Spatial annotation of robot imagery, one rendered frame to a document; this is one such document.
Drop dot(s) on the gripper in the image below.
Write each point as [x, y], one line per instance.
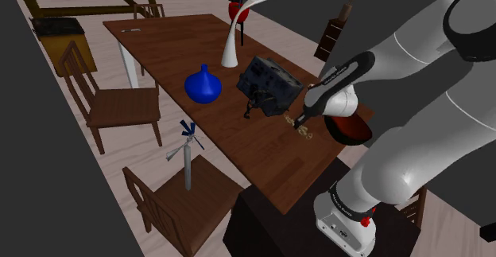
[300, 122]

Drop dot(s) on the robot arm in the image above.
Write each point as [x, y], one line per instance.
[410, 105]

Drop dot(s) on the red bowl with black outside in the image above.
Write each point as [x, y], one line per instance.
[348, 130]

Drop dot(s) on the dark drawer cabinet with wooden pin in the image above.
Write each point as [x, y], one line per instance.
[329, 39]

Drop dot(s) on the white desk lamp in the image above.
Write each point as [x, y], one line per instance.
[230, 54]

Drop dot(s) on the blue round vase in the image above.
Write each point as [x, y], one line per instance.
[202, 87]

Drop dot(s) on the dark robot stand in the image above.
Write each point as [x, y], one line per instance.
[279, 225]

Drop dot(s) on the grey pinwheel with blue blades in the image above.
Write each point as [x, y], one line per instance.
[187, 163]

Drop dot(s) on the red chair with black leg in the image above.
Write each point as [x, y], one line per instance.
[234, 12]

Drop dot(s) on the brown wooden chair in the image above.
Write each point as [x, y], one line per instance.
[193, 205]
[124, 107]
[416, 207]
[149, 10]

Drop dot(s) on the brown wooden table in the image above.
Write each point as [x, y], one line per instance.
[174, 46]

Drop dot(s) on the grey pen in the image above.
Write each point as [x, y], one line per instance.
[131, 30]

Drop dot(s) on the yellow cabinet with black top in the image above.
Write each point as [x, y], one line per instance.
[66, 48]

